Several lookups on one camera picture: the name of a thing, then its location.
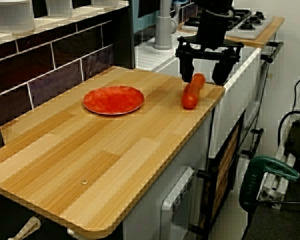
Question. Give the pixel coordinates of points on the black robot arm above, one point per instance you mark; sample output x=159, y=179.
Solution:
x=215, y=6

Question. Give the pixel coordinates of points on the white toy sink drainboard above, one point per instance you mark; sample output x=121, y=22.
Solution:
x=152, y=58

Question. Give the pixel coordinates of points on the red plastic bell pepper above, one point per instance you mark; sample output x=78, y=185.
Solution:
x=190, y=97

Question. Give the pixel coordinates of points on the brass screw in countertop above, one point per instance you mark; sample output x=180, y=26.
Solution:
x=84, y=182

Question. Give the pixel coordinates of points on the large white plastic jar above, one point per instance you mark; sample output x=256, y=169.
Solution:
x=13, y=17

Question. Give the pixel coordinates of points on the wooden board under stove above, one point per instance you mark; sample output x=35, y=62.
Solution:
x=265, y=38

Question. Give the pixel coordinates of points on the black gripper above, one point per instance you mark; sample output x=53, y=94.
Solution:
x=212, y=30

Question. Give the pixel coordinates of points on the black framed wooden door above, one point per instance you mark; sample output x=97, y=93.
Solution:
x=223, y=175

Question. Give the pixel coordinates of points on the black box on floor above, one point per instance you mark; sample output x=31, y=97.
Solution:
x=298, y=136

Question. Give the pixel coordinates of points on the white toy kitchen cabinet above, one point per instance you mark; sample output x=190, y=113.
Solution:
x=242, y=100

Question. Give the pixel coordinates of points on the grey toy faucet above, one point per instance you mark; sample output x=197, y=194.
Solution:
x=163, y=27

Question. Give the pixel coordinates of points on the grey toy dishwasher door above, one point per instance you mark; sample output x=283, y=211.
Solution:
x=173, y=207

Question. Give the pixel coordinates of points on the red round plate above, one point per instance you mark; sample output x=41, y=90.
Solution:
x=113, y=100

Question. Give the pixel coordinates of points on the grey stove top black burners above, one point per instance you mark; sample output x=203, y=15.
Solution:
x=247, y=23

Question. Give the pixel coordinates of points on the black rod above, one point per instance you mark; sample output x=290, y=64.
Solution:
x=285, y=202

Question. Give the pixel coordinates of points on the dark kitchen shelf post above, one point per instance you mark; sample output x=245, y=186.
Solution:
x=123, y=35

